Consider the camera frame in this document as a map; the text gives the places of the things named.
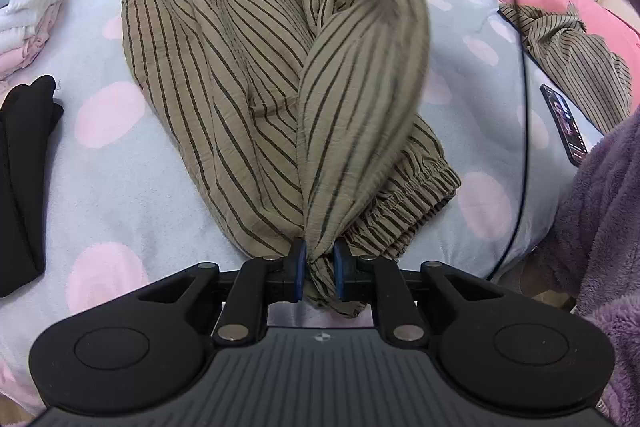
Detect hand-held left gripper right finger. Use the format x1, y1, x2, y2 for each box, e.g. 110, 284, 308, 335
333, 239, 504, 343

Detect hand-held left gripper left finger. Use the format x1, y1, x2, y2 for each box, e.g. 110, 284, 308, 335
137, 238, 307, 344

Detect brown striped pants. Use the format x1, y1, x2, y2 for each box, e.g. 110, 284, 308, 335
121, 0, 462, 319

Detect brown striped top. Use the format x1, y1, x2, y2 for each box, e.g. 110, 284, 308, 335
499, 3, 635, 134

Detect grey pink-dotted bedsheet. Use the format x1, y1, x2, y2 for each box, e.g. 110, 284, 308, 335
0, 0, 607, 414

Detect black smartphone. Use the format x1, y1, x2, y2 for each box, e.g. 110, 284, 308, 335
540, 83, 590, 167

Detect purple fuzzy robe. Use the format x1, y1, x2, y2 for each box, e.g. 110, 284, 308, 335
542, 104, 640, 427

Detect black cloth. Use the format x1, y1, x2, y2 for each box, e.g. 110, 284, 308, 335
0, 75, 65, 299

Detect black cable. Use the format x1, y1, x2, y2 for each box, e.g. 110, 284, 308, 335
487, 0, 530, 282

